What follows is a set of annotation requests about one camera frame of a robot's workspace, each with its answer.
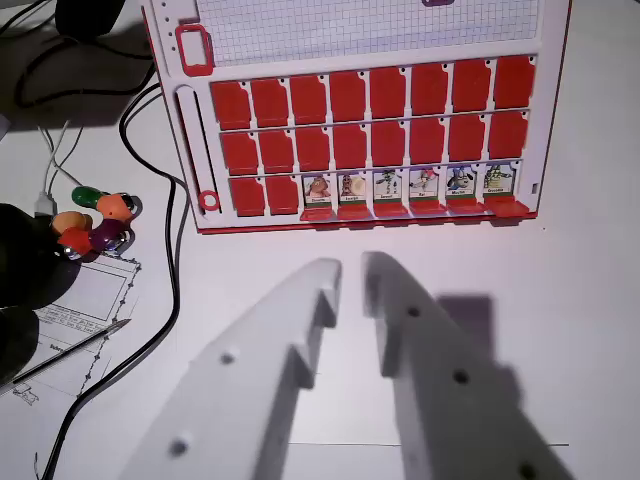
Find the printed paper sheet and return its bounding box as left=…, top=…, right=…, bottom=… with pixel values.
left=0, top=253, right=144, bottom=407

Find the thin dark pen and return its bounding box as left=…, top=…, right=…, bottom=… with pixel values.
left=11, top=318, right=134, bottom=385

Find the brown beast picture card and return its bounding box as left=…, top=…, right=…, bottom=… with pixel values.
left=302, top=172, right=334, bottom=206

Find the brown figure picture card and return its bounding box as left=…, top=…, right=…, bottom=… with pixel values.
left=338, top=171, right=370, bottom=204

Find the colourful bead bunch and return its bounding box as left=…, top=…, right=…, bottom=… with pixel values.
left=49, top=184, right=144, bottom=262

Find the dark rounded object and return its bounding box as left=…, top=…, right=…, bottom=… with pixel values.
left=0, top=201, right=82, bottom=387

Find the red and white game board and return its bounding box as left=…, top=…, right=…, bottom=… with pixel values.
left=138, top=0, right=574, bottom=236

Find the black box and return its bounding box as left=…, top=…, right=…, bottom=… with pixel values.
left=53, top=0, right=127, bottom=39

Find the thick black cable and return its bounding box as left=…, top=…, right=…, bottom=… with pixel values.
left=39, top=82, right=189, bottom=480

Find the white cable with plug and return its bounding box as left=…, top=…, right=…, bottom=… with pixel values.
left=33, top=119, right=89, bottom=217

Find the thin black cable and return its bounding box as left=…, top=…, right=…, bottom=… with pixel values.
left=13, top=34, right=157, bottom=109

